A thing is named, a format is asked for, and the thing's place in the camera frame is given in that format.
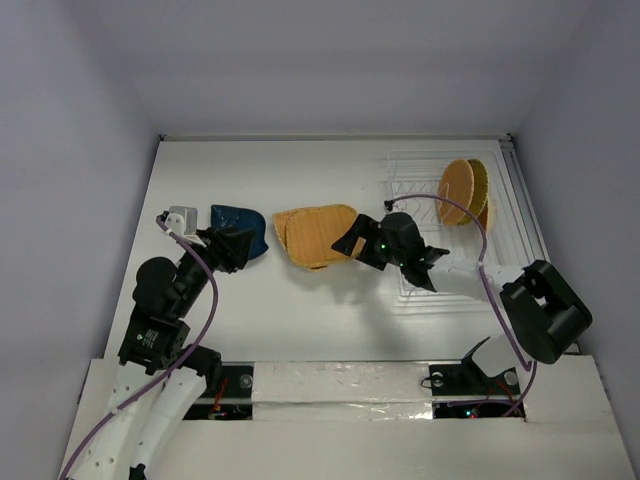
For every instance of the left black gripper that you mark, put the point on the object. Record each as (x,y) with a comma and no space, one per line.
(230,248)

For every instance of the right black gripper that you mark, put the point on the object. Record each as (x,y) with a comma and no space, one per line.
(372,240)

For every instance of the triangular woven orange plate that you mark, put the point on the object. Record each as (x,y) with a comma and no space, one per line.
(280,220)

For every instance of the round orange woven plate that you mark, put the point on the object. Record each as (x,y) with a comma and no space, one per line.
(456,184)

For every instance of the yellow round woven plate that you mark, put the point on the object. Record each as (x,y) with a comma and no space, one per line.
(480,186)

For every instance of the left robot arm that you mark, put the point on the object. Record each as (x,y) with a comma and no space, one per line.
(155,320)

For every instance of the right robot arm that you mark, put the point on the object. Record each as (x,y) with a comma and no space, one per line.
(540,314)

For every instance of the small orange woven plate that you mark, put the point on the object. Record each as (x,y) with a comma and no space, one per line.
(488,215)

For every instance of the white foam front board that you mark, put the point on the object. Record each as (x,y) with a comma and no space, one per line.
(329,420)

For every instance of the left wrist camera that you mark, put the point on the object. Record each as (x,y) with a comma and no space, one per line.
(181,219)

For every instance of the white wire dish rack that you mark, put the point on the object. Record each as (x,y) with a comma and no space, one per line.
(418,172)

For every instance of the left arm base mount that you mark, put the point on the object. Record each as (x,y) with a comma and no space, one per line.
(230,400)

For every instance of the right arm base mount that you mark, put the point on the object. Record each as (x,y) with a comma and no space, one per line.
(463,391)

